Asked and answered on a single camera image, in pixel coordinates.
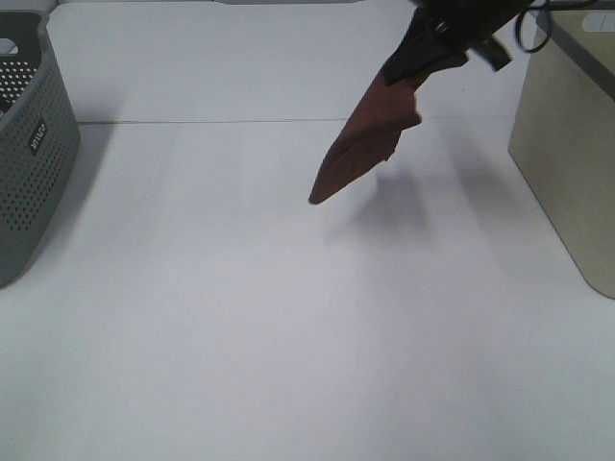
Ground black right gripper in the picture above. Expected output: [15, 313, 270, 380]
[383, 0, 512, 85]

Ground brown towel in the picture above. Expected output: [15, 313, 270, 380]
[307, 50, 469, 206]

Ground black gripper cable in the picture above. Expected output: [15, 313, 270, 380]
[513, 0, 597, 55]

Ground beige basket with grey rim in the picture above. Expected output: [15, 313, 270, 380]
[508, 1, 614, 298]

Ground grey perforated plastic basket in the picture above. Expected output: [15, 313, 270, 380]
[1, 10, 81, 285]

